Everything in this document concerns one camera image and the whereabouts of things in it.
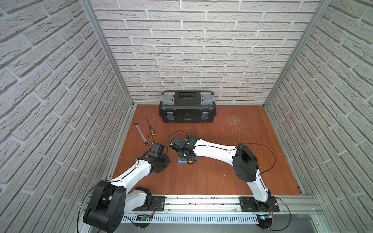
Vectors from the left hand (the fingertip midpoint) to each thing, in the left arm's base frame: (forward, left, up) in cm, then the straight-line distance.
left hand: (170, 160), depth 88 cm
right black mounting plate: (-24, -43, -1) cm, 49 cm away
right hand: (+1, -10, +2) cm, 11 cm away
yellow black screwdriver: (+24, +17, -1) cm, 30 cm away
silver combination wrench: (+13, +18, 0) cm, 22 cm away
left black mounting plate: (-24, +5, -1) cm, 24 cm away
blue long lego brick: (-5, -7, +9) cm, 13 cm away
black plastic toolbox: (+31, -10, +16) cm, 36 cm away
